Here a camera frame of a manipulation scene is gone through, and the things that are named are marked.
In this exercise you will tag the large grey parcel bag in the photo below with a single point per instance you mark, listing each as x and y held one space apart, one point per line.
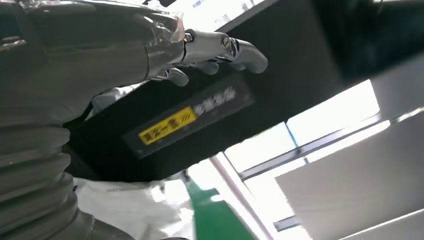
132 205

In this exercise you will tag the black inbound scanner machine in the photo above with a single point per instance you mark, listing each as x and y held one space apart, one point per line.
281 82

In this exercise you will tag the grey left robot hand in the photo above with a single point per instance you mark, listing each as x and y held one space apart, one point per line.
82 49

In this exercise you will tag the green conveyor belt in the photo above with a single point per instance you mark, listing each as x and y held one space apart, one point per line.
215 218

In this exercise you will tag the dark window frame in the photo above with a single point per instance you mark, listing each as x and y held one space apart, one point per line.
314 145

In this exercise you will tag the black yellow warning label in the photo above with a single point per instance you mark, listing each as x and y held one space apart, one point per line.
169 126

